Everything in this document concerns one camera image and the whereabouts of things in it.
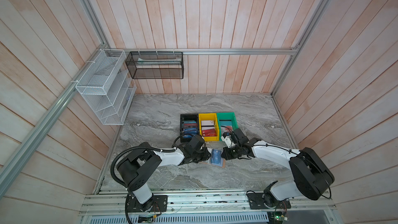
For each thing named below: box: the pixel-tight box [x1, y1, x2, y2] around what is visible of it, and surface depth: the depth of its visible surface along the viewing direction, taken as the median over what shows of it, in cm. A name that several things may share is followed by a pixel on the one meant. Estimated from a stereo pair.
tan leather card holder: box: [203, 147, 226, 168], surface depth 87 cm
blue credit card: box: [210, 148, 223, 167], surface depth 88 cm
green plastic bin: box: [216, 112, 239, 142], surface depth 103 cm
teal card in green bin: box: [219, 120, 233, 126], surface depth 103 cm
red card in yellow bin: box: [202, 128, 217, 137], surface depth 99 cm
